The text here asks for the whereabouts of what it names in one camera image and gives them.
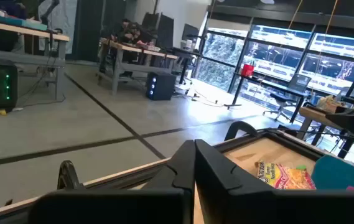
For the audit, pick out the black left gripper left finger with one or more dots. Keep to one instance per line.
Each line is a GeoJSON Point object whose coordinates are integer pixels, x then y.
{"type": "Point", "coordinates": [170, 199]}

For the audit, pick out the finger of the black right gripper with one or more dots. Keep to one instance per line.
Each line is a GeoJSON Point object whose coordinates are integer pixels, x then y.
{"type": "Point", "coordinates": [347, 122]}

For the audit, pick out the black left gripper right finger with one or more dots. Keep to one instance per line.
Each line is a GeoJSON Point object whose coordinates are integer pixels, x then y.
{"type": "Point", "coordinates": [226, 202]}

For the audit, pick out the orange and green ramen packet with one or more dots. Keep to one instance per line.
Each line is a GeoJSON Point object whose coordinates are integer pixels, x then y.
{"type": "Point", "coordinates": [285, 179]}

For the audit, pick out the neighbouring wooden table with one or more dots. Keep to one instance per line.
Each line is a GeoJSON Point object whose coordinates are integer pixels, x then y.
{"type": "Point", "coordinates": [312, 113]}

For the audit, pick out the blue plastic bin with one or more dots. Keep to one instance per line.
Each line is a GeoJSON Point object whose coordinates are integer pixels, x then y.
{"type": "Point", "coordinates": [341, 172]}

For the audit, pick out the wooden tray table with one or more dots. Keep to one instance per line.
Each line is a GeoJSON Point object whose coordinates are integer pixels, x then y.
{"type": "Point", "coordinates": [301, 144]}

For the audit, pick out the pink plastic tray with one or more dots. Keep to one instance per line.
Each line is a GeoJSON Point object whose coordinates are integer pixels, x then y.
{"type": "Point", "coordinates": [353, 188]}

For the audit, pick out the black office chair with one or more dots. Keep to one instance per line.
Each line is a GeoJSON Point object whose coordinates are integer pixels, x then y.
{"type": "Point", "coordinates": [281, 98]}

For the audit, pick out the black desk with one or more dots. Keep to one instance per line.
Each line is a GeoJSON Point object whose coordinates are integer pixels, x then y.
{"type": "Point", "coordinates": [273, 86]}
{"type": "Point", "coordinates": [183, 52]}

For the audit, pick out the computer tower blue lights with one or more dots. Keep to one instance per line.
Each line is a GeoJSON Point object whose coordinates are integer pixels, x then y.
{"type": "Point", "coordinates": [164, 87]}

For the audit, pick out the red container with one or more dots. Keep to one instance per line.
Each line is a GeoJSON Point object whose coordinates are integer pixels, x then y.
{"type": "Point", "coordinates": [247, 71]}

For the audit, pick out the wooden workbench grey legs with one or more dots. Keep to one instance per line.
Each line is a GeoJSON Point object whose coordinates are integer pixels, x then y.
{"type": "Point", "coordinates": [117, 71]}
{"type": "Point", "coordinates": [60, 71]}

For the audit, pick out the black monitor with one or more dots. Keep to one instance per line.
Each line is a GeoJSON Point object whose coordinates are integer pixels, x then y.
{"type": "Point", "coordinates": [164, 28]}
{"type": "Point", "coordinates": [190, 31]}

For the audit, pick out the person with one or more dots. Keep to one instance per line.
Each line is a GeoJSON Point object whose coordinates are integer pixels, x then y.
{"type": "Point", "coordinates": [130, 32]}

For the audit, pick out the teal box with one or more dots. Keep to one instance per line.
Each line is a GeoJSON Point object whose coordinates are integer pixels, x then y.
{"type": "Point", "coordinates": [24, 23]}

